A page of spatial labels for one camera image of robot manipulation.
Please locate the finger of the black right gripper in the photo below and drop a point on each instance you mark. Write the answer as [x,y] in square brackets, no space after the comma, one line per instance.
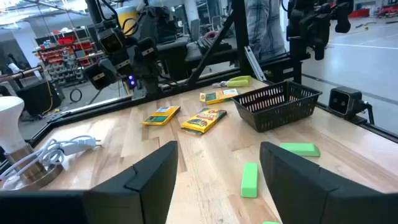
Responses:
[135,60]
[108,68]

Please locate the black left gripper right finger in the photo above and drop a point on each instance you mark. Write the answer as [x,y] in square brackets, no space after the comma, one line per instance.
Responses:
[289,193]

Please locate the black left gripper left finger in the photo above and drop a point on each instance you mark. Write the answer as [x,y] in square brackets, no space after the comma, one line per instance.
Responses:
[140,196]

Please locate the green eraser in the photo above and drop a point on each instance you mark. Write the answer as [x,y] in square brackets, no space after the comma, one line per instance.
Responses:
[300,148]
[270,222]
[249,180]

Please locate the yellow crayon box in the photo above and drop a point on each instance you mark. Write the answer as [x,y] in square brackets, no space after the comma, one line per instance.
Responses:
[161,115]
[217,97]

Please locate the crayon box colourful front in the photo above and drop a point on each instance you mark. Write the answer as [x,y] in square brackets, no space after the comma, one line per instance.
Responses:
[203,121]

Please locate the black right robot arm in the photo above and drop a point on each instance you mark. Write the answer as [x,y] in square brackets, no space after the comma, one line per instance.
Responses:
[155,25]

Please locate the shelf with red bins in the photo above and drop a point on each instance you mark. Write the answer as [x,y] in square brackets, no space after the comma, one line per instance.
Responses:
[62,62]

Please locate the yellow round container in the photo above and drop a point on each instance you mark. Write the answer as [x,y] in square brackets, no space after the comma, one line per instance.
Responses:
[127,18]

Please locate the black case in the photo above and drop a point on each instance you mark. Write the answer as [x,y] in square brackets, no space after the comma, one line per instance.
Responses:
[37,98]

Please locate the black slotted plastic basket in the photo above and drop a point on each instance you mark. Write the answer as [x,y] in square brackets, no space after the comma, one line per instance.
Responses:
[273,115]

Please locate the silver aluminium extrusion bar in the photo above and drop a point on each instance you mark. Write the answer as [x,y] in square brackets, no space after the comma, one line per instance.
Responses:
[255,63]

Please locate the person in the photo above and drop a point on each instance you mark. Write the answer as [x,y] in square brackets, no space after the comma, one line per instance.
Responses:
[264,28]

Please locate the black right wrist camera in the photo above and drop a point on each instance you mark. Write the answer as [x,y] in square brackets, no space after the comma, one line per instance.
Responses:
[110,41]

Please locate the black aluminium table frame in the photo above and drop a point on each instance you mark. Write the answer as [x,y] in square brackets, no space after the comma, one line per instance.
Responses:
[102,105]

